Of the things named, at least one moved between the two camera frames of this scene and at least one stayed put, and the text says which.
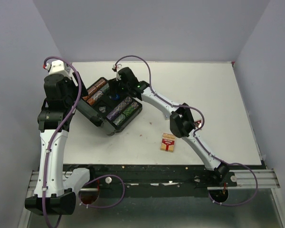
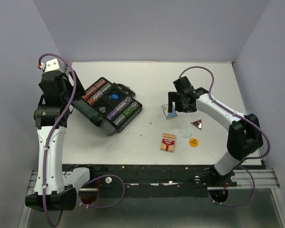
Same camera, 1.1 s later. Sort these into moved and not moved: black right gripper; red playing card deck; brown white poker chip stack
Moved: black right gripper
Not moved: brown white poker chip stack; red playing card deck
